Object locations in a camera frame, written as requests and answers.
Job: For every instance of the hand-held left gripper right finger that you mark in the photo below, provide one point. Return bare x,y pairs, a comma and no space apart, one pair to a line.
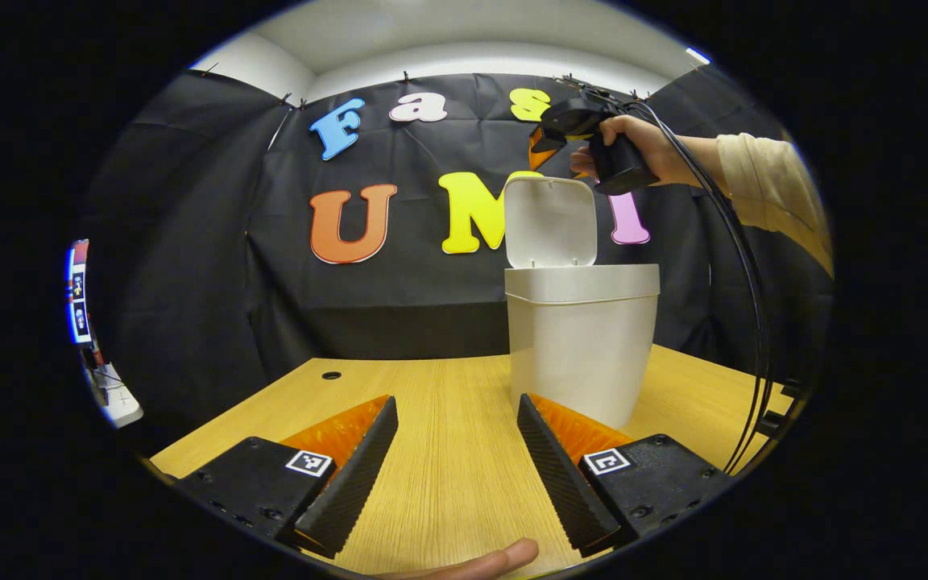
557,482

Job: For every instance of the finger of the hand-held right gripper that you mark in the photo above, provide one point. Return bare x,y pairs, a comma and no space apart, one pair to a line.
544,143

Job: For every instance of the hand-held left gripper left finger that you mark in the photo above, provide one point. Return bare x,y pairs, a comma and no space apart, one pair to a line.
354,482

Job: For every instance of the white desktop garbage bin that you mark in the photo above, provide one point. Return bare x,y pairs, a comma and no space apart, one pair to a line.
577,346

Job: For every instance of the wooden desktop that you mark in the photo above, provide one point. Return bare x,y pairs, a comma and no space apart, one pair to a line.
448,435

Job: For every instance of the white side table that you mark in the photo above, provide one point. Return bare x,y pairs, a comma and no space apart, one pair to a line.
122,407

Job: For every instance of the black backdrop cloth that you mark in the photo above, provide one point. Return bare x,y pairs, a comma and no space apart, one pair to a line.
190,266

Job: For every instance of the computer monitor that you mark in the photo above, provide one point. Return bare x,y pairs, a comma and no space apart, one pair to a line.
77,290

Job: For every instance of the black desk edge bracket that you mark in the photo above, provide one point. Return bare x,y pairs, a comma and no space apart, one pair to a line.
772,420

